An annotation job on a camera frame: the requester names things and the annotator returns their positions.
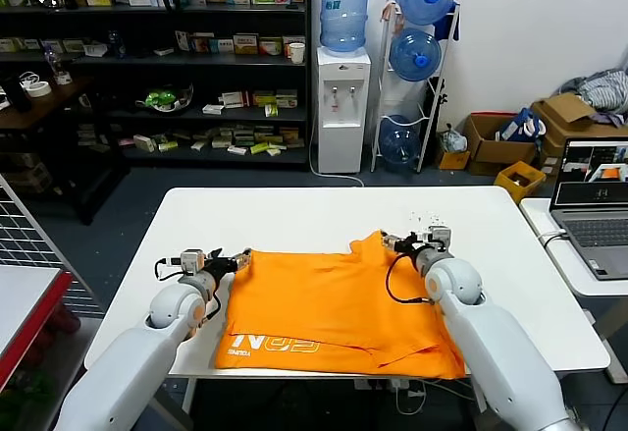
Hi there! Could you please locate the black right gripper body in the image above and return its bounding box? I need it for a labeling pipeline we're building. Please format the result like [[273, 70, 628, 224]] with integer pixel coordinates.
[[395, 235, 428, 259]]

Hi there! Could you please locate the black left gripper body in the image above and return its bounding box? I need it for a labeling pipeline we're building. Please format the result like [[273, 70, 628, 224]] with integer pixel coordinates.
[[200, 256, 237, 281]]

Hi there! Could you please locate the orange t-shirt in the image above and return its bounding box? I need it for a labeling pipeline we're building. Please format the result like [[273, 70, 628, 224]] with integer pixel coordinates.
[[214, 229, 467, 381]]

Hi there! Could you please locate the pile of grey clothes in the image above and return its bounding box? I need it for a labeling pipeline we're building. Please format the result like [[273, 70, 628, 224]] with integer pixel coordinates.
[[558, 68, 628, 129]]

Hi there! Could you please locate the large white table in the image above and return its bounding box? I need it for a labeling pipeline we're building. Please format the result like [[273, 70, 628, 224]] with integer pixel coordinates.
[[83, 185, 612, 379]]

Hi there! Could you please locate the small cardboard box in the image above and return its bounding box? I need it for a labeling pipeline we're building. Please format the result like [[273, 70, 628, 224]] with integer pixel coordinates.
[[436, 147, 471, 171]]

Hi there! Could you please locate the crumpled clear plastic bag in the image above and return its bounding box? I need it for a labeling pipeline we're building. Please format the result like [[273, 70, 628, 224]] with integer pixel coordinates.
[[439, 124, 468, 152]]

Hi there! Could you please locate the wide open cardboard box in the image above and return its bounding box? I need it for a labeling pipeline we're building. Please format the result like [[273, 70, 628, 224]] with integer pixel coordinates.
[[463, 111, 539, 177]]

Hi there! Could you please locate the yellow plastic bin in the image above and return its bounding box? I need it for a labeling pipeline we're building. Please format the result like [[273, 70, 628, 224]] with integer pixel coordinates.
[[494, 159, 548, 205]]

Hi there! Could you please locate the white water dispenser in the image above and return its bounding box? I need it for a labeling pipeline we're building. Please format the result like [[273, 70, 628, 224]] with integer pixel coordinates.
[[316, 46, 373, 175]]

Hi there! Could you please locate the small white side table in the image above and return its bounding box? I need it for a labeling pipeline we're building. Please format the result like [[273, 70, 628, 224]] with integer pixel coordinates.
[[518, 196, 628, 384]]

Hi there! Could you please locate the white power strip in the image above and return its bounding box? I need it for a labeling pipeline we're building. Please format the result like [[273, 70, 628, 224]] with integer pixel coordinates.
[[353, 378, 426, 395]]

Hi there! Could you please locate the white jug rack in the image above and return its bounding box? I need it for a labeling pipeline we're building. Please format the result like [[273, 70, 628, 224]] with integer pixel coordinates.
[[370, 0, 462, 175]]

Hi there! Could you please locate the black stand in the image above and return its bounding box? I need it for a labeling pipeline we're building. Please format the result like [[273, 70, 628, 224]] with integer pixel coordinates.
[[424, 77, 450, 156]]

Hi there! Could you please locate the blue shopping bag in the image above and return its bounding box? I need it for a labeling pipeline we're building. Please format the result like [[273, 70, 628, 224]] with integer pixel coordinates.
[[497, 107, 549, 143]]

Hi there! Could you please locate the green and white bowl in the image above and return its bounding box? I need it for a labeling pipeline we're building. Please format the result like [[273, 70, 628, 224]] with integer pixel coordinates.
[[135, 82, 195, 116]]

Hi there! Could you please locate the grey laptop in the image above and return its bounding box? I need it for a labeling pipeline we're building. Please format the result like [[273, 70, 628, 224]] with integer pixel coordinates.
[[549, 135, 628, 281]]

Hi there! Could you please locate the red and white cart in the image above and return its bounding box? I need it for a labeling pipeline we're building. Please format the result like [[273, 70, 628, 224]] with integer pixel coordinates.
[[0, 263, 94, 403]]

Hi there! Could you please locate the black shelving unit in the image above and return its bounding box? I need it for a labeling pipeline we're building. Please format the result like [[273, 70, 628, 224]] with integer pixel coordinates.
[[0, 0, 313, 172]]

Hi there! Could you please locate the cardboard box with open flap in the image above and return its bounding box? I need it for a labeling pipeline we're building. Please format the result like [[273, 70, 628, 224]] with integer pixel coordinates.
[[532, 92, 628, 176]]

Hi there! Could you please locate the brown wooden table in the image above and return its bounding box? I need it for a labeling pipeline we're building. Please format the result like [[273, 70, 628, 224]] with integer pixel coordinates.
[[0, 75, 131, 225]]

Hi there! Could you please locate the dark blue hanging cloth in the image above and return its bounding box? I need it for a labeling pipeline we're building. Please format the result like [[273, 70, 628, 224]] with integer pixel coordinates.
[[431, 1, 462, 42]]

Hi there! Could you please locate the labelled blue water jug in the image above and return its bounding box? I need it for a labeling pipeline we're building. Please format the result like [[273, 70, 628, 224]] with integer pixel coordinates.
[[319, 0, 372, 55]]

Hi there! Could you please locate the dark blue bottle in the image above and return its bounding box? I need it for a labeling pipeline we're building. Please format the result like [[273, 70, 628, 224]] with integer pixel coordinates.
[[108, 30, 127, 59]]

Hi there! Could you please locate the black box device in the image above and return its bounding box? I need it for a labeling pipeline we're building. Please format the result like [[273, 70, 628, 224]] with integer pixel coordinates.
[[2, 73, 33, 112]]

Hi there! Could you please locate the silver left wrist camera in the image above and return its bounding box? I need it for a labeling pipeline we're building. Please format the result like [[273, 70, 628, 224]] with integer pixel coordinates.
[[180, 248, 205, 275]]

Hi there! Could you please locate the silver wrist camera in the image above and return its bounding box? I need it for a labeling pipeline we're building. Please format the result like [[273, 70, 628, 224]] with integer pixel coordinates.
[[180, 248, 205, 275], [426, 225, 452, 250]]

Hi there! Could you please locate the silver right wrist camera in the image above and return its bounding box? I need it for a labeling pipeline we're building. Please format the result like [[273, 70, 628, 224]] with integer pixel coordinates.
[[426, 225, 452, 250]]

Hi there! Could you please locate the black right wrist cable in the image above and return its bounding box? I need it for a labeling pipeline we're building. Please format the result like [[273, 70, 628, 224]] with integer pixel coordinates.
[[385, 253, 433, 304]]

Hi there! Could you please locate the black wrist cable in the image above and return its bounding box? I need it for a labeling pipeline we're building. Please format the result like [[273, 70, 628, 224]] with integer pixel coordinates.
[[385, 253, 433, 304], [155, 255, 223, 327]]

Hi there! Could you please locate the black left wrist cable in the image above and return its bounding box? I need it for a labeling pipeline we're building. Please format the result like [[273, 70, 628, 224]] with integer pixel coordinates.
[[155, 255, 223, 327]]

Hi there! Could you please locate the white dispenser power cord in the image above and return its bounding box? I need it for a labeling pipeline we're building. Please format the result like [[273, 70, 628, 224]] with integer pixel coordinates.
[[308, 105, 367, 189]]

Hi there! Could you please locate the white laptop cable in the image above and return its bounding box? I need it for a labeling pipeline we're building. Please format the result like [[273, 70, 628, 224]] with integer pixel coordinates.
[[538, 227, 568, 247]]

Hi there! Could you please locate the white wire grid panel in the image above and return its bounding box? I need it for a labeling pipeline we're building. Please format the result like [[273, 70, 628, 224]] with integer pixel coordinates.
[[0, 170, 94, 305]]

